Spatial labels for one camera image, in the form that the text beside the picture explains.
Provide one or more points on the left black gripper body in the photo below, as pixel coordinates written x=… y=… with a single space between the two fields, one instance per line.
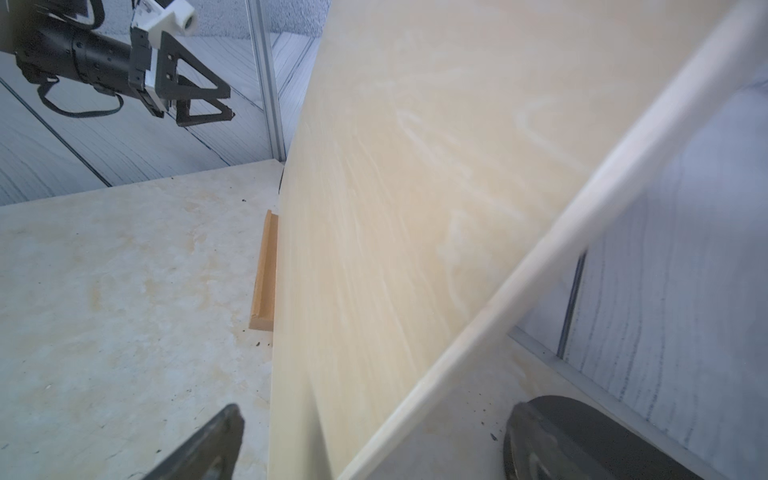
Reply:
x=139 y=65

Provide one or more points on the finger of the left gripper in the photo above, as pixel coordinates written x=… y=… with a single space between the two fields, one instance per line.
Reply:
x=195 y=112
x=182 y=76

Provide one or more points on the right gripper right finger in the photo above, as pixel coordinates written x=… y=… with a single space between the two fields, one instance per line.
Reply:
x=556 y=437

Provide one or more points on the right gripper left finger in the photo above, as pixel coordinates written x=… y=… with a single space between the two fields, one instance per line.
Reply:
x=210 y=453

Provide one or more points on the small wooden easel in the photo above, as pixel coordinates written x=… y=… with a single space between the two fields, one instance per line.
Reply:
x=263 y=300

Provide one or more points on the light wooden canvas board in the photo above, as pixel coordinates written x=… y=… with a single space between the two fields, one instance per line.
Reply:
x=452 y=158

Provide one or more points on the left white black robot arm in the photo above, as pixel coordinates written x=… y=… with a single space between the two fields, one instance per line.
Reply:
x=52 y=40

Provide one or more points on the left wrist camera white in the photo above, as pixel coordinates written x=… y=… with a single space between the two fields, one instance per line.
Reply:
x=177 y=18

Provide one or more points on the left aluminium frame post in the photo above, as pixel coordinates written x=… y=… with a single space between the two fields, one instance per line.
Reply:
x=262 y=50

